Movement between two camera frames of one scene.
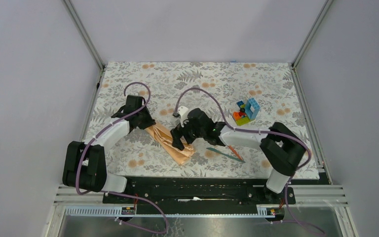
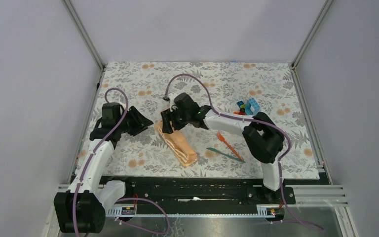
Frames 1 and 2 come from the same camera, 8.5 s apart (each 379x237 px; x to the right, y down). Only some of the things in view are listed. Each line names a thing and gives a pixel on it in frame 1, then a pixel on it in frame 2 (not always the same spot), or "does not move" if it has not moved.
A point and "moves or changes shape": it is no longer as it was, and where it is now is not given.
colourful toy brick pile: (248, 111) does not move
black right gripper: (177, 133) -> (168, 116)
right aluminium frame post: (323, 12) does not move
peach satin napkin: (163, 135) moves or changes shape
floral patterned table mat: (250, 96) does not move
